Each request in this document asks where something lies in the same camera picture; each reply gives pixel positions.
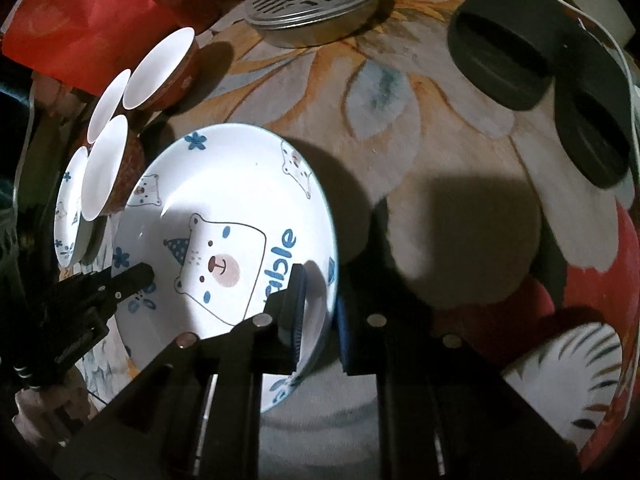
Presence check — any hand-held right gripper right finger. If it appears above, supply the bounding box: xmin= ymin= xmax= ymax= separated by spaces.
xmin=336 ymin=294 xmax=582 ymax=480

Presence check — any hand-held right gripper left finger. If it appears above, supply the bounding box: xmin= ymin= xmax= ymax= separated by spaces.
xmin=50 ymin=262 xmax=308 ymax=480

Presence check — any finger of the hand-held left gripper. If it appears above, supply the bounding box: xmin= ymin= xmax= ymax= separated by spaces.
xmin=95 ymin=262 xmax=156 ymax=307

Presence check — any red bowl white inside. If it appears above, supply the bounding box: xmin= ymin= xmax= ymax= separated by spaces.
xmin=87 ymin=69 xmax=132 ymax=143
xmin=122 ymin=27 xmax=201 ymax=112
xmin=80 ymin=115 xmax=147 ymax=222

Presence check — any red bag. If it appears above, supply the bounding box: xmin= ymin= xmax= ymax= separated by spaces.
xmin=0 ymin=0 xmax=221 ymax=96

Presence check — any black slipper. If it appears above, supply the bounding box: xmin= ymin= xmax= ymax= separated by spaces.
xmin=446 ymin=0 xmax=556 ymax=111
xmin=545 ymin=25 xmax=636 ymax=190

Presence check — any white cable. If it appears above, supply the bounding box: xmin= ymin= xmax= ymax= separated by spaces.
xmin=360 ymin=0 xmax=640 ymax=126

